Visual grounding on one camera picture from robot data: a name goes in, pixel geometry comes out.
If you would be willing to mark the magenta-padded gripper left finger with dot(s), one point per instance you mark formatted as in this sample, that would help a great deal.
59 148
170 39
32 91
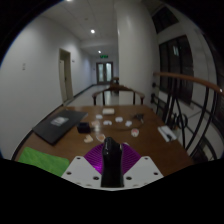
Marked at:
78 170

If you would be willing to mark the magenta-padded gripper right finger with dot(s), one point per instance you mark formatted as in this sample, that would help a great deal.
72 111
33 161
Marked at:
145 170

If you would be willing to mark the green mouse pad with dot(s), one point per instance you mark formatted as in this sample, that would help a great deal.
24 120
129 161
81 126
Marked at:
43 160

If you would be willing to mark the small beige packet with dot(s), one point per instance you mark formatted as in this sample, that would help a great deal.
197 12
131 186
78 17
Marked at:
95 123
100 137
88 139

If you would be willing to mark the small black box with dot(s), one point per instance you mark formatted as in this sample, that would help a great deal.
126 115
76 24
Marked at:
83 127

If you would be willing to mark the black closed laptop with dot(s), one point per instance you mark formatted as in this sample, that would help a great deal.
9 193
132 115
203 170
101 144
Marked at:
58 125

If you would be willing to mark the flat white box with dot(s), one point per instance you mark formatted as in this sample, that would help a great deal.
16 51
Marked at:
108 111

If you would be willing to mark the brown wooden armchair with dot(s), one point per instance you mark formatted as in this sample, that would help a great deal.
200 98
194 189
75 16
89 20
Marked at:
116 89

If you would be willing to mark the beige side door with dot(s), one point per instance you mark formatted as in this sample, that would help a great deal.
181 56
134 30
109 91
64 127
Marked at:
65 78

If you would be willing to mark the dark wooden chair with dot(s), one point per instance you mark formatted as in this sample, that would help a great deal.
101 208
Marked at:
115 80

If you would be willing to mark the black railing with wooden handrail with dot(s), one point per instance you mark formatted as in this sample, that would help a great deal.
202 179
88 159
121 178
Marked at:
186 78

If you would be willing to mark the glass double door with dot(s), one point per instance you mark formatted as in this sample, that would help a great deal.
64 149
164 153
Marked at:
104 72

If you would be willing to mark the dark tall window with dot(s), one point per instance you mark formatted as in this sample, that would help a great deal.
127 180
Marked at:
176 66

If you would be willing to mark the green exit sign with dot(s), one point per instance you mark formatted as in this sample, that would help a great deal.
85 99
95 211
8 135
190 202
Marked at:
104 56

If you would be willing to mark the round ceiling light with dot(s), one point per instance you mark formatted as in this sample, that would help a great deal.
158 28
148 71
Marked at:
99 52
92 31

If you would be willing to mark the dark transom window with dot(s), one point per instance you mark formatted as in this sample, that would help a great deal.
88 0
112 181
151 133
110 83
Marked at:
165 18

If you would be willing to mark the white wall switch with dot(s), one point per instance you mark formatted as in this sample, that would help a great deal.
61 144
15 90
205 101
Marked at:
24 66

